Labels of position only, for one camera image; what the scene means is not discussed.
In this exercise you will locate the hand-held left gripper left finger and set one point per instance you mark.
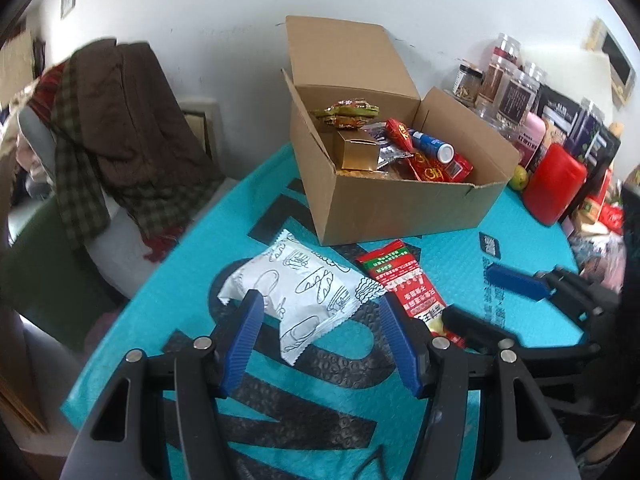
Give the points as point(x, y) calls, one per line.
point(245, 340)

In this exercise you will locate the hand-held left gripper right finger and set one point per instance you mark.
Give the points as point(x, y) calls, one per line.
point(400, 345)

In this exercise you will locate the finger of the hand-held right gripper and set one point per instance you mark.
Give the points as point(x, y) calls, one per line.
point(475, 330)
point(515, 282)

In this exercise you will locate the long red snack packet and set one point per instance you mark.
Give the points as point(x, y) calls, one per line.
point(400, 275)

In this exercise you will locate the white bread-print snack packet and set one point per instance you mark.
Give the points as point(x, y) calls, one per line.
point(300, 285)

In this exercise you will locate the brown cardboard box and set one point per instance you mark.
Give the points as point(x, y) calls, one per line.
point(400, 210)

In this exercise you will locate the red gold snack packet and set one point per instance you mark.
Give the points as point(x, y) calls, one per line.
point(440, 170)

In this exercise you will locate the blue white tube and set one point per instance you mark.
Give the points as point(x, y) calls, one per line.
point(430, 144)

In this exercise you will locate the clear yellow cookie packet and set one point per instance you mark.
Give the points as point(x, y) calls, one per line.
point(360, 174)

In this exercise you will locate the silver foil snack packet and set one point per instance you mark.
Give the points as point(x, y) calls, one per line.
point(389, 156)

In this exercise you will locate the small red candy packet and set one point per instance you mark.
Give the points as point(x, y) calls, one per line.
point(400, 132)

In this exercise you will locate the gold box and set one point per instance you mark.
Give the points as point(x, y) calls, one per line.
point(357, 152)

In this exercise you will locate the brown red snack packet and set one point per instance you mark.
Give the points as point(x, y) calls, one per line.
point(347, 112)

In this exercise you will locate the person's right forearm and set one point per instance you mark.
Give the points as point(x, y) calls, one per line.
point(607, 452)

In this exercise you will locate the teal bubble mat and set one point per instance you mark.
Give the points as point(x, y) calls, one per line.
point(530, 240)

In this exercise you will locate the yellow box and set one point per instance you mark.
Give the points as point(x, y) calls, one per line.
point(587, 210)

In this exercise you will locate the red thermos bottle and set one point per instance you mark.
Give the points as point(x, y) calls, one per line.
point(552, 185)

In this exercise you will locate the green yellow fruit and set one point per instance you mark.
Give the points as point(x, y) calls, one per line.
point(519, 177)

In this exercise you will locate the red crinkled packet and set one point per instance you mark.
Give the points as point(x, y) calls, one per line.
point(612, 217)

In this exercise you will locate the pink bottle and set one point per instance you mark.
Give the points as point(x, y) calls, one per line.
point(530, 137)

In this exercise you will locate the wide clear plastic jar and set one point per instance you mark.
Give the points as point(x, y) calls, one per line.
point(492, 115)

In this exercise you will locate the purple label jar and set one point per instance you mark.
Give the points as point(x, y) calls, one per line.
point(587, 125)

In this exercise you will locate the tall clear jar dark label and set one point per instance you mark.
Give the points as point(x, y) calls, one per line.
point(515, 97)

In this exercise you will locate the clear jar brown contents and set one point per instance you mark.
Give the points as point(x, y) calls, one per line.
point(492, 80)

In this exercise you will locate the short jar black lid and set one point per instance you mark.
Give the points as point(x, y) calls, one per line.
point(467, 82)

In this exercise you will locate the clear jar black label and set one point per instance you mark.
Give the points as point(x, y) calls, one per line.
point(533, 74)

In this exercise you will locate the dark green armchair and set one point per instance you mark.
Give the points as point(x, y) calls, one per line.
point(40, 270)

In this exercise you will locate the white foam board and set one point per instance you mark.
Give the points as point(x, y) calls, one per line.
point(565, 67)

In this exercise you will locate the clear jar red contents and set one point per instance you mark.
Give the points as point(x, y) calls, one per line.
point(505, 50)

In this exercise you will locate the green plaid cloth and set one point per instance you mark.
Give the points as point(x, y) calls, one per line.
point(75, 170)

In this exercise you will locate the red striped cloth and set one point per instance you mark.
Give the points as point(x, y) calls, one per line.
point(47, 87)

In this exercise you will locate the cream quilted cushion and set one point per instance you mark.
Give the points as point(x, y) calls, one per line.
point(15, 65)

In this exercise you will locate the cream wall panel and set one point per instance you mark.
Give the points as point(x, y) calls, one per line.
point(615, 60)

